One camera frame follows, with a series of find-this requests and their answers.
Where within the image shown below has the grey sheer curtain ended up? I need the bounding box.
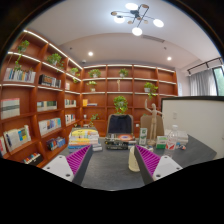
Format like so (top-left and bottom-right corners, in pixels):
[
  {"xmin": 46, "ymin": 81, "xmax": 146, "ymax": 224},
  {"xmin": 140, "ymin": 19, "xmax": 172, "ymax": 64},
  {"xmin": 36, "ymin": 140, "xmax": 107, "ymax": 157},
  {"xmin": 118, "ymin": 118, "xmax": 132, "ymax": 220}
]
[{"xmin": 189, "ymin": 68, "xmax": 218, "ymax": 98}]

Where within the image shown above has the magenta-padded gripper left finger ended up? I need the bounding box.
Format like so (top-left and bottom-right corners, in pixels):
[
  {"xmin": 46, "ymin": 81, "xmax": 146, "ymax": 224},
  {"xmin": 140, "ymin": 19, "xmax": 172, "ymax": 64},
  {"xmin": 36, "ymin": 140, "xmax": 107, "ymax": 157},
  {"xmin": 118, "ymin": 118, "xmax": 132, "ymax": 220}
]
[{"xmin": 42, "ymin": 144, "xmax": 94, "ymax": 186}]

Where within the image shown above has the branched ceiling lamp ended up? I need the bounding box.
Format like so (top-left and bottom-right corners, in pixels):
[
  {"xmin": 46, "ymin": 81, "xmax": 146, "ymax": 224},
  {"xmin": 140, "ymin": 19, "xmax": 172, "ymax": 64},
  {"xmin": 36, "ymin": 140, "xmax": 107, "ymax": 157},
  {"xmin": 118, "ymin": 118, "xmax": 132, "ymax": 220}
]
[{"xmin": 110, "ymin": 2, "xmax": 165, "ymax": 37}]

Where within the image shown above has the ceiling air vent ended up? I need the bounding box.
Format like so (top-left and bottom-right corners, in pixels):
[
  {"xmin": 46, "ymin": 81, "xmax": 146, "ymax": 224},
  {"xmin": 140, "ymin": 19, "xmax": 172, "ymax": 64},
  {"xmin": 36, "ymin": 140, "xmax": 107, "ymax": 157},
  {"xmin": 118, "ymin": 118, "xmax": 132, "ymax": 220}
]
[{"xmin": 140, "ymin": 34, "xmax": 166, "ymax": 44}]

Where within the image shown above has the white stack of boxes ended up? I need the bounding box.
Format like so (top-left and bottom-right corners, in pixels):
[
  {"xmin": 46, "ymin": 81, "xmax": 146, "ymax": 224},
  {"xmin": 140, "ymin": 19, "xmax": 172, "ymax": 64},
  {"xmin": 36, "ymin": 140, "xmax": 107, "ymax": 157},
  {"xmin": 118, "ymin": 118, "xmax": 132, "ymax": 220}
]
[{"xmin": 176, "ymin": 130, "xmax": 190, "ymax": 146}]

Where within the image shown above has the green and white carton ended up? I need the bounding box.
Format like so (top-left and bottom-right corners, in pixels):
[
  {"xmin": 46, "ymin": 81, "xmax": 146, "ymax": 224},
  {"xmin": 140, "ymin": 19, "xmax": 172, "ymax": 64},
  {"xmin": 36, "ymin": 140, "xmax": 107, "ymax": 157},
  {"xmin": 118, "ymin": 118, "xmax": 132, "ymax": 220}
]
[{"xmin": 138, "ymin": 127, "xmax": 149, "ymax": 146}]

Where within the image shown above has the white black-rimmed partition panel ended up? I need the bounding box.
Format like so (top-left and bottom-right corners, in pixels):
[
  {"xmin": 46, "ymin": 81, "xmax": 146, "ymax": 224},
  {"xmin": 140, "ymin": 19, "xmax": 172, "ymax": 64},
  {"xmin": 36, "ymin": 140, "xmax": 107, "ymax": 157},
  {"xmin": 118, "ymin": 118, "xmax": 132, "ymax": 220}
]
[{"xmin": 161, "ymin": 95, "xmax": 224, "ymax": 160}]

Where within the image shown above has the colourful stack of books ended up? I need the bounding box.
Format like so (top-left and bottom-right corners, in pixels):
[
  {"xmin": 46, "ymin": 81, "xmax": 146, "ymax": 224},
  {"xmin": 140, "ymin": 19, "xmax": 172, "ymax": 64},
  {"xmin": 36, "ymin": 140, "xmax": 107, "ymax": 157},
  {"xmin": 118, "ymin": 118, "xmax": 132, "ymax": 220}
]
[{"xmin": 67, "ymin": 127, "xmax": 104, "ymax": 154}]

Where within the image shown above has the wooden artist mannequin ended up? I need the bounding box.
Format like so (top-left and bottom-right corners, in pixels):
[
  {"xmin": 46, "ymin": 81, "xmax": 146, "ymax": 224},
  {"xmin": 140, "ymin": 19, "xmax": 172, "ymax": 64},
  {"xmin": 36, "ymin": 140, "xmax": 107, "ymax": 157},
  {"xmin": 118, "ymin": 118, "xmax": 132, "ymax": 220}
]
[{"xmin": 143, "ymin": 98, "xmax": 165, "ymax": 146}]

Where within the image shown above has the dark office chair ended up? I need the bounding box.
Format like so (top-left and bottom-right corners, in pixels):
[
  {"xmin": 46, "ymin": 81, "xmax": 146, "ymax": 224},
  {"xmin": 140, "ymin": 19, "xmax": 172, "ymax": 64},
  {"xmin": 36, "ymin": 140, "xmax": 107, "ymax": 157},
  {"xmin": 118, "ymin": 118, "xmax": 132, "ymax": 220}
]
[{"xmin": 106, "ymin": 113, "xmax": 135, "ymax": 136}]

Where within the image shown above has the small green and white box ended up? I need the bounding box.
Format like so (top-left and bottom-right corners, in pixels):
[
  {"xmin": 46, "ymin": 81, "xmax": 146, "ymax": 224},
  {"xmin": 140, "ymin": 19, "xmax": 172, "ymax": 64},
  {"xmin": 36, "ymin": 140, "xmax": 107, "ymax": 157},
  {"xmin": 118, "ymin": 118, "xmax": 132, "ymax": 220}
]
[{"xmin": 155, "ymin": 135, "xmax": 169, "ymax": 150}]

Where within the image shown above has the window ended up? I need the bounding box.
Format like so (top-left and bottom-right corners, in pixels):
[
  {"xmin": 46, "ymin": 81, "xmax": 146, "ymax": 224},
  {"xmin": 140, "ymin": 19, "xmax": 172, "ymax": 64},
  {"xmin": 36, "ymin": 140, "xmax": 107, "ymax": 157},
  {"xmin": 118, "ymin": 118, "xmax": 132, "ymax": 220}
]
[{"xmin": 213, "ymin": 65, "xmax": 224, "ymax": 98}]

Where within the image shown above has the tan chair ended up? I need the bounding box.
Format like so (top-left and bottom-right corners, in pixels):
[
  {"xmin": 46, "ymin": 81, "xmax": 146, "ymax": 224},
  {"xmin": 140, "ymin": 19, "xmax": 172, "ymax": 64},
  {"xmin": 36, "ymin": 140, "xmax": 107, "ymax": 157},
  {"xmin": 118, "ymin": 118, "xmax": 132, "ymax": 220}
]
[{"xmin": 139, "ymin": 114, "xmax": 166, "ymax": 138}]

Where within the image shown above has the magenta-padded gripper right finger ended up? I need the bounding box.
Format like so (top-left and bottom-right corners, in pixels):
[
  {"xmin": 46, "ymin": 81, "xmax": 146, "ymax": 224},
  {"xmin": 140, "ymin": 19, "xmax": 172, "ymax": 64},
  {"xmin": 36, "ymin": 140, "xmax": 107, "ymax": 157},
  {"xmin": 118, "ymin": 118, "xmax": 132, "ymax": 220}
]
[{"xmin": 133, "ymin": 144, "xmax": 184, "ymax": 186}]

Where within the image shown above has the black ceiling track rail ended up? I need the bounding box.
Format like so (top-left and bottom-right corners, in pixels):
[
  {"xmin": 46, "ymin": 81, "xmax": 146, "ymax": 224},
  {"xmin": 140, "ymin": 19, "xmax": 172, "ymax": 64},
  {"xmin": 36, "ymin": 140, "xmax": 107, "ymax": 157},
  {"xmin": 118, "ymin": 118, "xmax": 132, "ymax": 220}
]
[{"xmin": 186, "ymin": 56, "xmax": 224, "ymax": 76}]

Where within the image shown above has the wooden wall shelf unit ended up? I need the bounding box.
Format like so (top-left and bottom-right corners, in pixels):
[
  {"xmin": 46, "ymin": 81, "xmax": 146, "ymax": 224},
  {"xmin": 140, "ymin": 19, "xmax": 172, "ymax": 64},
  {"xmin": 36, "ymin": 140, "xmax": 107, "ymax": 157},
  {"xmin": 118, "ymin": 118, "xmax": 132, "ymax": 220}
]
[{"xmin": 0, "ymin": 29, "xmax": 179, "ymax": 168}]

